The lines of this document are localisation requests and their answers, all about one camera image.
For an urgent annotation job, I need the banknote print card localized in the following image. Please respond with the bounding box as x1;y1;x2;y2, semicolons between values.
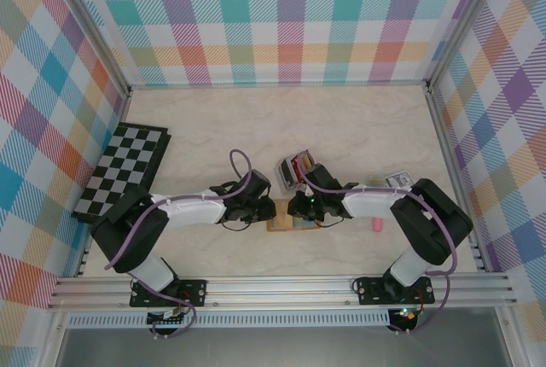
383;172;415;190

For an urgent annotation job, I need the aluminium back rail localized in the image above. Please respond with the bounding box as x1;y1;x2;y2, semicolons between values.
127;79;430;90

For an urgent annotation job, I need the slotted grey cable duct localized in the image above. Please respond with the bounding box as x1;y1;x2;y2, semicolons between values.
67;313;392;329

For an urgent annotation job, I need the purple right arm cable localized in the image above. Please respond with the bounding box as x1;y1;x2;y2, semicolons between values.
298;160;461;336

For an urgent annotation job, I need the aluminium mounting rail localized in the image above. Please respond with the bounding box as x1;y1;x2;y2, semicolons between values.
46;271;518;311

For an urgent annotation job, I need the gold plastic card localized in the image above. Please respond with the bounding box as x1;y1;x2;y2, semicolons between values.
276;200;296;228

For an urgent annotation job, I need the black and silver chessboard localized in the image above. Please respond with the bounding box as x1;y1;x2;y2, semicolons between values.
70;122;172;224

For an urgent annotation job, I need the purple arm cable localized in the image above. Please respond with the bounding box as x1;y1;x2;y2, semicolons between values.
104;149;253;339
298;160;461;336

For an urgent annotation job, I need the red plastic card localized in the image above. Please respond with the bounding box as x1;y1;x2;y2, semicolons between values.
288;154;302;184

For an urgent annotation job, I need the grey metal shelf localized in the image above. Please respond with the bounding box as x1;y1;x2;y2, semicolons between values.
55;326;513;367

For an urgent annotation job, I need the orange leather card holder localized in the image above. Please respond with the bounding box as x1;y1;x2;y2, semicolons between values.
265;198;322;234

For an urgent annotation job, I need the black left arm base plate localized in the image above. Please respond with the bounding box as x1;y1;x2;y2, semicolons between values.
129;279;209;309

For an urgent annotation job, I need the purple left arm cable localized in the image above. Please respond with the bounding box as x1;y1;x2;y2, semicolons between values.
104;149;253;339

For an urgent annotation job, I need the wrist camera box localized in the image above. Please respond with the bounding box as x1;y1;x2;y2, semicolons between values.
238;169;273;197
303;163;340;192

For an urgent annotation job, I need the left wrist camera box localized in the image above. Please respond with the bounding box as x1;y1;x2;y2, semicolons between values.
238;169;273;197

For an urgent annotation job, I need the aluminium side rail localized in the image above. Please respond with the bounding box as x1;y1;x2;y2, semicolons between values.
74;89;133;278
426;84;488;273

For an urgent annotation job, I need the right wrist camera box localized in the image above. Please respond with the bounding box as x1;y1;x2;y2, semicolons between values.
303;163;340;192

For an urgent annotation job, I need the aluminium frame post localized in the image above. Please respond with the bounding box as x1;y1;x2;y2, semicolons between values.
426;0;502;91
42;0;131;96

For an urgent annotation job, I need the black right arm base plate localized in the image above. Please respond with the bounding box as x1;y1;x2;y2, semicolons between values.
355;277;436;306

